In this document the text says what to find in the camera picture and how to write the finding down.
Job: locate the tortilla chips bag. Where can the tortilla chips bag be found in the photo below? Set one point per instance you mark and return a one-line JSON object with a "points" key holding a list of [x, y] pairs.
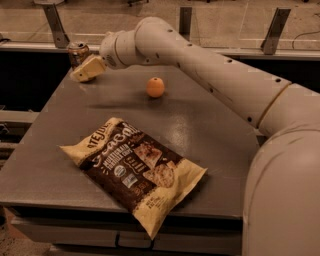
{"points": [[144, 176]]}

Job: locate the black drawer handle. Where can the black drawer handle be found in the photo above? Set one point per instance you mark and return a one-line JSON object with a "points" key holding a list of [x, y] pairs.
{"points": [[133, 240]]}

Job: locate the middle metal bracket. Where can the middle metal bracket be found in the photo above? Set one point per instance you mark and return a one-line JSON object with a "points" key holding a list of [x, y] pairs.
{"points": [[185, 16]]}

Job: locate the right metal bracket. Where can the right metal bracket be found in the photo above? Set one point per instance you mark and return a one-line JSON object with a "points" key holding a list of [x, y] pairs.
{"points": [[270, 43]]}

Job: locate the grey table drawer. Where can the grey table drawer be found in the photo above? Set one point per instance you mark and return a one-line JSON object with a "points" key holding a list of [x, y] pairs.
{"points": [[87, 238]]}

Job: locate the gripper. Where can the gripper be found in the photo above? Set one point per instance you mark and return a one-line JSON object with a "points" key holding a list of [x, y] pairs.
{"points": [[107, 50]]}

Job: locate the left metal bracket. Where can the left metal bracket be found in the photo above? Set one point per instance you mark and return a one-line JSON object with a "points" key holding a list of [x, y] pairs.
{"points": [[59, 35]]}

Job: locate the orange fruit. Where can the orange fruit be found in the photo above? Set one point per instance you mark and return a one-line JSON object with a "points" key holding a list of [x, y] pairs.
{"points": [[155, 87]]}

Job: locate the dented orange soda can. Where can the dented orange soda can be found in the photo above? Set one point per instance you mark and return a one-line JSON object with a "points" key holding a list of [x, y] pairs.
{"points": [[78, 52]]}

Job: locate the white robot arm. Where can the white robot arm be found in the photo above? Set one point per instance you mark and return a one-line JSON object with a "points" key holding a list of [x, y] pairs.
{"points": [[281, 214]]}

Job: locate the metal bracket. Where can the metal bracket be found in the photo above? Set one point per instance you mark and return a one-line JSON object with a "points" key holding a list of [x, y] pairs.
{"points": [[185, 16], [59, 35], [270, 43]]}

